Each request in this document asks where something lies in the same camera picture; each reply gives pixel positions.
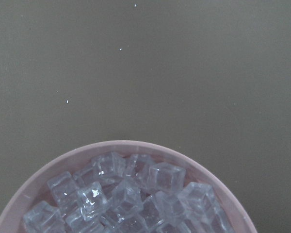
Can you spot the clear ice cube pile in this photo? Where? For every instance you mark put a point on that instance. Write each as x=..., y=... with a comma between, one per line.
x=114, y=194

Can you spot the pink bowl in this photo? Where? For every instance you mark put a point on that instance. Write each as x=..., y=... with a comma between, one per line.
x=35, y=188

